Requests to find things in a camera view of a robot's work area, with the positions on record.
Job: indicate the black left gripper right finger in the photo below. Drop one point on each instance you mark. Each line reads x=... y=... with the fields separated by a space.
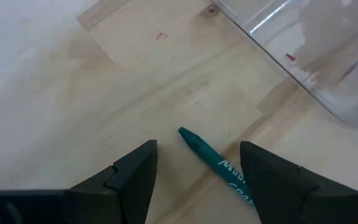
x=291 y=199

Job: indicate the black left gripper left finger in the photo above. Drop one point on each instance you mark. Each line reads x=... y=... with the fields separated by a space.
x=113 y=199

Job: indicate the green crayon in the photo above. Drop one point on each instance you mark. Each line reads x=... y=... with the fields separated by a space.
x=210 y=157

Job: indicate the clear plastic bin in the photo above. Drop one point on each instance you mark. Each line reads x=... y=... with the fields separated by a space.
x=322 y=46

